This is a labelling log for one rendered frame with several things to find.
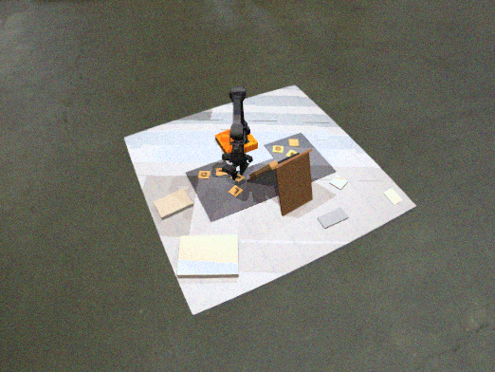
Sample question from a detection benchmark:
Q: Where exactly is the grey flat rectangular tile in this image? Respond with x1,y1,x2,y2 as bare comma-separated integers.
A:
318,207,348,229

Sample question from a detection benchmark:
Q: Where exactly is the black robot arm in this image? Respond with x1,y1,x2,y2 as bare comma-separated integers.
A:
222,86,250,162

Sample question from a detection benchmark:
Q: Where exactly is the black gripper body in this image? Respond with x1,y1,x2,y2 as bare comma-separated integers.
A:
222,153,253,175

